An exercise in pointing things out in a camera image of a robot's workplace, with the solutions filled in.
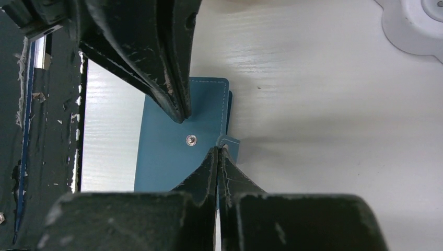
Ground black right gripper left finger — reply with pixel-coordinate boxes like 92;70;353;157
36;147;218;250

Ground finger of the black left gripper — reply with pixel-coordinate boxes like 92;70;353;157
70;1;185;123
156;0;201;119

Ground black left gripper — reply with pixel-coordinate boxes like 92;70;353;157
1;0;79;38

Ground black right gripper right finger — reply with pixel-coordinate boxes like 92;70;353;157
218;148;388;250

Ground white clothes rack stand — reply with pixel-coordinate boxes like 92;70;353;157
375;0;442;62

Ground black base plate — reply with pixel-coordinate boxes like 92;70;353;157
1;13;88;250

